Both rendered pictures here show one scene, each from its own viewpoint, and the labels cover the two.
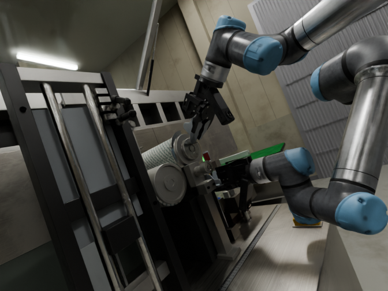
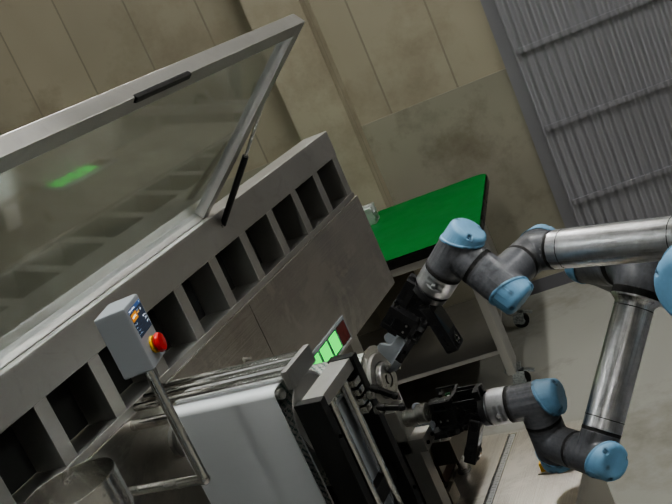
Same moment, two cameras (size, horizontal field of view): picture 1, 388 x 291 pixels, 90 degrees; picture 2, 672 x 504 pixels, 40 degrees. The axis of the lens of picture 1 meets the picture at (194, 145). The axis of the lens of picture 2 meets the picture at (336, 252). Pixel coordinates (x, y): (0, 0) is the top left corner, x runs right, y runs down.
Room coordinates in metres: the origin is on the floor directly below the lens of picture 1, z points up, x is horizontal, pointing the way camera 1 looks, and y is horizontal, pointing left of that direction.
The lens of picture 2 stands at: (-1.06, 0.37, 1.97)
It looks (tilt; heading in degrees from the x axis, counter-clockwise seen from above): 14 degrees down; 348
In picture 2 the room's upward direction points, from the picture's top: 24 degrees counter-clockwise
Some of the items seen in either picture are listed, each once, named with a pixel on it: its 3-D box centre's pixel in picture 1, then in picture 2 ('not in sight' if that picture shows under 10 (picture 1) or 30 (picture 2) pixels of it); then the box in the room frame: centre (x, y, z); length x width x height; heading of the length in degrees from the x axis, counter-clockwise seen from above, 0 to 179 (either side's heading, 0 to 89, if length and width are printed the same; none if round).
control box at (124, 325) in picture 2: not in sight; (135, 334); (0.27, 0.41, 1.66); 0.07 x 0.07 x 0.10; 68
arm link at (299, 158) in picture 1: (288, 165); (535, 401); (0.53, -0.22, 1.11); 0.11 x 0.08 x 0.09; 49
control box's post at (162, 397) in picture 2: not in sight; (175, 423); (0.27, 0.41, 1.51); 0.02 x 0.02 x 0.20
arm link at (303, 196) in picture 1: (306, 200); (557, 444); (0.51, -0.22, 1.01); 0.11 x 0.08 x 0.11; 11
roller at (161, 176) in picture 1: (148, 189); not in sight; (0.65, 0.20, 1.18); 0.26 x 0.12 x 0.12; 49
